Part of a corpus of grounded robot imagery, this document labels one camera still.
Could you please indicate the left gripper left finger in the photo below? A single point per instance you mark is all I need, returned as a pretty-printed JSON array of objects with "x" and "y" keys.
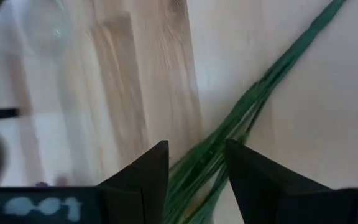
[{"x": 135, "y": 193}]

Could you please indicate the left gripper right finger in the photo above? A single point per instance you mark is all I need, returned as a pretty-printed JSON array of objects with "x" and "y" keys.
[{"x": 275, "y": 193}]

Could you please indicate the purple artificial flower bunch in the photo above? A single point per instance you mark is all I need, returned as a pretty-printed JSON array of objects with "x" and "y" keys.
[{"x": 244, "y": 112}]

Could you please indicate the clear glass vase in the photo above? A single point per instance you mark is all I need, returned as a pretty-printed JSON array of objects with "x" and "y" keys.
[{"x": 47, "y": 28}]

